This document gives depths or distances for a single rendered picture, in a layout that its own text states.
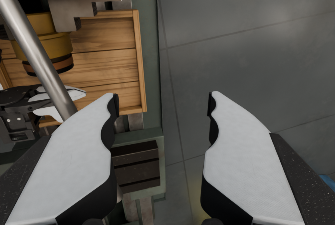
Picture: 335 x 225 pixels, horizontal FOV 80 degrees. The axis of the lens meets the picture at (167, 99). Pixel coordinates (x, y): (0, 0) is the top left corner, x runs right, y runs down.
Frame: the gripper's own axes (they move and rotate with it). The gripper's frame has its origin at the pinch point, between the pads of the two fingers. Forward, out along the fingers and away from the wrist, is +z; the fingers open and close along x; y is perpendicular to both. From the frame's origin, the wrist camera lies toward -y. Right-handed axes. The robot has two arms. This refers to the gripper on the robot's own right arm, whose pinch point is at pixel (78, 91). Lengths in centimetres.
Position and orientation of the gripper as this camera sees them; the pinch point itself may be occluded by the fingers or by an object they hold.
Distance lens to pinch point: 42.5
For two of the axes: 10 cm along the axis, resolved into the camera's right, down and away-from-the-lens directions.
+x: 2.4, 4.7, -8.5
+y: 0.2, 8.7, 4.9
